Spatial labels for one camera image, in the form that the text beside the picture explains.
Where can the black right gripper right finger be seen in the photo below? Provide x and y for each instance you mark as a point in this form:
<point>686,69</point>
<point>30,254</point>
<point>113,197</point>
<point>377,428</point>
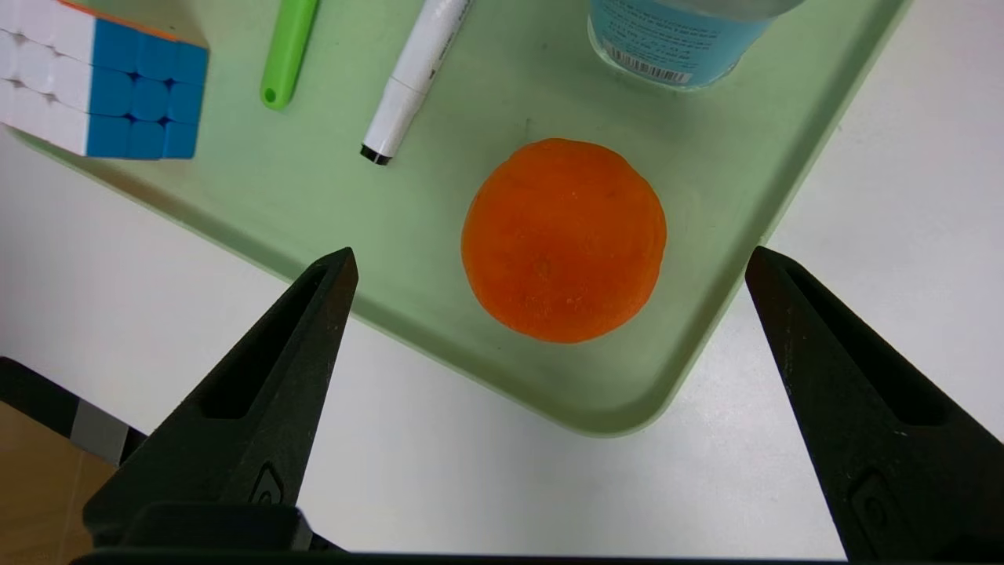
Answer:
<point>886,439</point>

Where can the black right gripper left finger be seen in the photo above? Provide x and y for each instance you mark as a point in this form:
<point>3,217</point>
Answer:
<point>259,408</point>

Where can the orange fruit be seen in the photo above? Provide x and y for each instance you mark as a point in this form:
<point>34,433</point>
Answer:
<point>563,243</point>

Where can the multicolour puzzle cube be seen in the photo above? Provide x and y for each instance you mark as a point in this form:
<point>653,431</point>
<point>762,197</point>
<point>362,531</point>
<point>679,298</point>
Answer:
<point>118,86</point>

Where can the white marker pen black tip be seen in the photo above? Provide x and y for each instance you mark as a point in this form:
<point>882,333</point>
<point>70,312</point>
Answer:
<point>412,78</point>

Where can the clear water bottle blue label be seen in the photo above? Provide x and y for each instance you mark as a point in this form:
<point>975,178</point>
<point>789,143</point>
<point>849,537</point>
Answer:
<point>674,39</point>

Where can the light green plastic tray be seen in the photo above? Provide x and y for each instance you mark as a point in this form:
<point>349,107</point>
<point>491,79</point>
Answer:
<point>706,196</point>

